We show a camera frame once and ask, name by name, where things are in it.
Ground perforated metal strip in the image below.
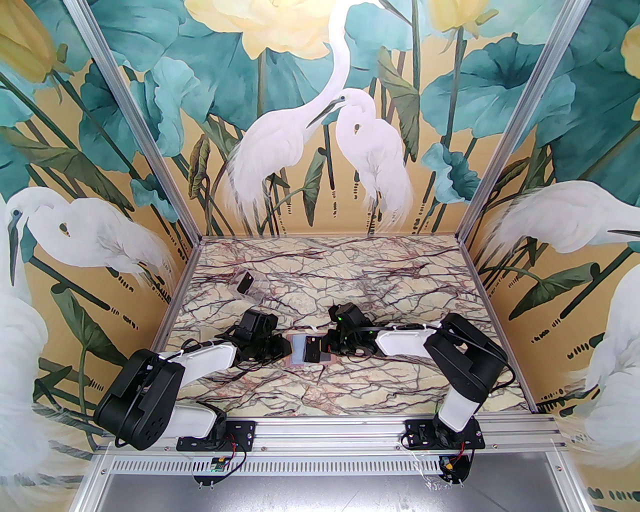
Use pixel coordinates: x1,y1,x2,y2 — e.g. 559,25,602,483
97,454,573,476

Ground black bracket with yellow connector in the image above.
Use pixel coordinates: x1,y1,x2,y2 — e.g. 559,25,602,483
436,449,475,485

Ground pink card holder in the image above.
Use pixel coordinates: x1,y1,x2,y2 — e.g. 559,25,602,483
288,333,333,367

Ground aluminium mounting rail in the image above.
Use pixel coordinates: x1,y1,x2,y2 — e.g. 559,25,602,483
102,416,568,455

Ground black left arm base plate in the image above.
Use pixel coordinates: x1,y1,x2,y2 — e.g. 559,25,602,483
177,419,257,451

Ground aluminium frame post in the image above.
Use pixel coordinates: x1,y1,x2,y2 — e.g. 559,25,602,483
65,0,203,243
457,0,593,243

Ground grey metal sheet panel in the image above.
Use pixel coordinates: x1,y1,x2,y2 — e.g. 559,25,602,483
75,472,593,512

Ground aluminium table side rail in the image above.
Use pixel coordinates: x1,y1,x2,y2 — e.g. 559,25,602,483
457,237,541,416
152,237,203,351

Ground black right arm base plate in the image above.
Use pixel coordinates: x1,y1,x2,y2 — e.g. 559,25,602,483
404,419,486,450

